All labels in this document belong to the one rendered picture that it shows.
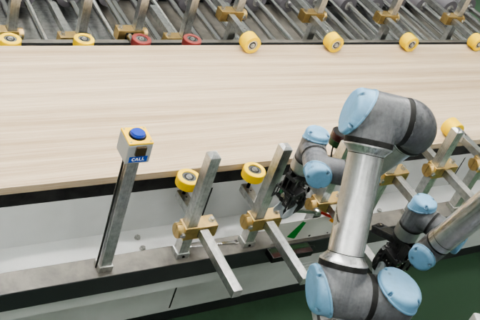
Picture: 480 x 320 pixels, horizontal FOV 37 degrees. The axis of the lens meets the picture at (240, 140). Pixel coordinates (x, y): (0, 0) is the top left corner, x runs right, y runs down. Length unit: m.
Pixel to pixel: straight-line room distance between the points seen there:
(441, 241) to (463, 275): 1.98
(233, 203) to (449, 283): 1.60
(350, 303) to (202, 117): 1.15
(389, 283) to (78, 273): 0.96
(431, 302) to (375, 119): 2.18
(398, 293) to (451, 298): 2.12
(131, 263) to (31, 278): 0.31
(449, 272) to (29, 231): 2.34
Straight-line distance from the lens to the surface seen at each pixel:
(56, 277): 2.23
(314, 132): 2.10
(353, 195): 1.68
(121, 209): 2.09
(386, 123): 1.68
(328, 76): 3.17
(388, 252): 2.31
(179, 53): 2.96
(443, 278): 3.92
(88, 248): 2.43
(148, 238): 2.51
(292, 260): 2.33
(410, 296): 1.75
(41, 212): 2.32
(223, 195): 2.59
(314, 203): 2.50
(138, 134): 1.91
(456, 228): 2.01
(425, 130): 1.72
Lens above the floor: 2.39
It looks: 35 degrees down
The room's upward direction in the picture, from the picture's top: 20 degrees clockwise
